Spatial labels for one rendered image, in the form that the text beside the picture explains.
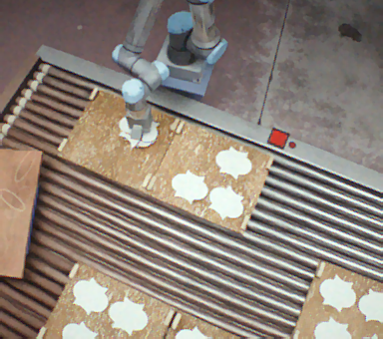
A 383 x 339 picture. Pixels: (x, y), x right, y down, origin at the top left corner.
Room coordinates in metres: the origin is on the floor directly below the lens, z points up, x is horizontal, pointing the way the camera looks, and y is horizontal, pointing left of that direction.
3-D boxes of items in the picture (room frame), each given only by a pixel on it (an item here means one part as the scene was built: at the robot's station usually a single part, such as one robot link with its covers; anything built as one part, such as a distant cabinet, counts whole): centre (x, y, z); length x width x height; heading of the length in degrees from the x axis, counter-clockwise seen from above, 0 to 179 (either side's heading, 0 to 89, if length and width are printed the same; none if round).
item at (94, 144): (0.83, 0.29, 0.93); 0.41 x 0.35 x 0.02; 64
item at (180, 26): (1.23, 0.01, 1.13); 0.13 x 0.12 x 0.14; 48
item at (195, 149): (0.65, -0.08, 0.93); 0.41 x 0.35 x 0.02; 64
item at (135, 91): (0.84, 0.19, 1.25); 0.09 x 0.08 x 0.11; 138
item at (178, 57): (1.23, 0.01, 1.01); 0.15 x 0.15 x 0.10
